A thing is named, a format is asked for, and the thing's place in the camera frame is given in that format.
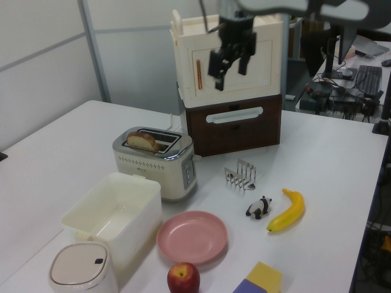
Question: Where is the metal toast rack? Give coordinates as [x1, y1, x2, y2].
[224, 158, 257, 192]

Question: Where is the black desk pole clamp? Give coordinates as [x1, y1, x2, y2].
[371, 79, 391, 136]

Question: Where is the panda toy figure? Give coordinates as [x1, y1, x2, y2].
[246, 195, 274, 221]

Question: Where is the copper cabinet door handle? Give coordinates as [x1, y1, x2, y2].
[195, 59, 203, 92]

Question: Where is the red apple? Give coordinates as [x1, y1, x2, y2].
[166, 262, 202, 293]

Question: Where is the white toaster cord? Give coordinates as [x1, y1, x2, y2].
[166, 112, 184, 132]

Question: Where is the black monitor stand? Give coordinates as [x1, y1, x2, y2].
[321, 23, 359, 81]

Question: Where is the brown bread slice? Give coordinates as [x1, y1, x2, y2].
[126, 131, 161, 153]

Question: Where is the purple foam block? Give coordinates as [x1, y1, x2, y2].
[232, 278, 270, 293]

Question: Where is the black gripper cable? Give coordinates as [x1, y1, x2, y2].
[197, 0, 225, 34]

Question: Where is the white open plastic bin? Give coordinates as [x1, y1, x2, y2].
[60, 172, 163, 277]

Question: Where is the yellow banana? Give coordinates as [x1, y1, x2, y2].
[266, 188, 305, 236]

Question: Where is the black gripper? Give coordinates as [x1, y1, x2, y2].
[208, 15, 258, 92]

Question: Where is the cream toy cabinet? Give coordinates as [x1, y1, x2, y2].
[169, 9, 282, 110]

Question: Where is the black equipment box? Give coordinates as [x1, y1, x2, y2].
[294, 79, 334, 116]

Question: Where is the grey partition post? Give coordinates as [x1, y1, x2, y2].
[77, 0, 112, 103]

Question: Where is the yellow foam block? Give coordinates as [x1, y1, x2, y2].
[246, 261, 283, 293]

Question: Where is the pink plate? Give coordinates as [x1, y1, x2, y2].
[156, 211, 229, 266]

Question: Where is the brown drawer box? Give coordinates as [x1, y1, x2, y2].
[185, 93, 283, 158]

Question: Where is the black keyboard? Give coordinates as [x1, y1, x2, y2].
[355, 65, 384, 99]

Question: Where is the cream two-slot toaster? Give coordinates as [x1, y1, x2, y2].
[112, 126, 203, 203]

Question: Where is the small white lidded trash can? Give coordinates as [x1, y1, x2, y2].
[48, 241, 119, 293]

